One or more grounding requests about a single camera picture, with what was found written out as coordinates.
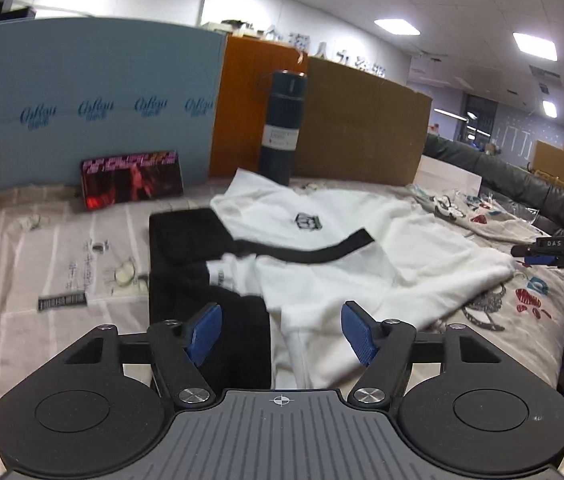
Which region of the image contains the large cardboard box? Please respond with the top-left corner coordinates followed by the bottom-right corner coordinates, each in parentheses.
top-left (526, 139), bottom-right (564, 183)

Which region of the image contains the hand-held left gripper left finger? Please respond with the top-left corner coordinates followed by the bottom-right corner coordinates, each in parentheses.
top-left (62, 302), bottom-right (224, 408)

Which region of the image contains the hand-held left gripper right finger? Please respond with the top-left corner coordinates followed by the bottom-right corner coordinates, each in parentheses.
top-left (341, 300), bottom-right (506, 407)

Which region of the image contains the brown cardboard sheet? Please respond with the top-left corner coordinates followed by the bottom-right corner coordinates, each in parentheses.
top-left (293, 55), bottom-right (434, 187)

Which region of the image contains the black leather sofa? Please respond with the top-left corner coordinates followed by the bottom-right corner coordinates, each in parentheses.
top-left (421, 132), bottom-right (564, 248)

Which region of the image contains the orange board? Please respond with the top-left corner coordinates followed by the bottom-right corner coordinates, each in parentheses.
top-left (209, 35), bottom-right (309, 179)

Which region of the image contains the beige striped bed sheet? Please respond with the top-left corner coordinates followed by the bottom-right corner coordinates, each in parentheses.
top-left (0, 177), bottom-right (443, 480)

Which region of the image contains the black garment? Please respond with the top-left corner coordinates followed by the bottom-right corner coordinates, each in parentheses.
top-left (148, 208), bottom-right (273, 391)

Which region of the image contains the clear plastic bag with labels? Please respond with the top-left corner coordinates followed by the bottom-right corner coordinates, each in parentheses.
top-left (36, 237), bottom-right (151, 312)

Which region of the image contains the dark window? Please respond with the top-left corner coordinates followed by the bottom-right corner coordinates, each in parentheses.
top-left (463, 93), bottom-right (499, 145)

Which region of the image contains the dark blue thermos bottle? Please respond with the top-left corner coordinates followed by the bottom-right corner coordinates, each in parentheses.
top-left (256, 70), bottom-right (309, 186)

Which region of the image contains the light blue foam board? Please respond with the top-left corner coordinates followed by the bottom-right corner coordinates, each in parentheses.
top-left (0, 16), bottom-right (228, 197)

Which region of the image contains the crumpled clear plastic bag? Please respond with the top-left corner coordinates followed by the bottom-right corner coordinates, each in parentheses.
top-left (429, 187), bottom-right (545, 228)

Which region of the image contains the printed cartoon cloth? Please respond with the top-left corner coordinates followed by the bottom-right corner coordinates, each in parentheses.
top-left (404, 182), bottom-right (564, 386)

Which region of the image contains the white t-shirt with black stripe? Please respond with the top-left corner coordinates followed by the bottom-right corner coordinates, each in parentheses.
top-left (206, 167), bottom-right (516, 390)

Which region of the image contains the white box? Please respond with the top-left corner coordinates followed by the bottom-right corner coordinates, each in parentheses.
top-left (413, 154), bottom-right (484, 197)

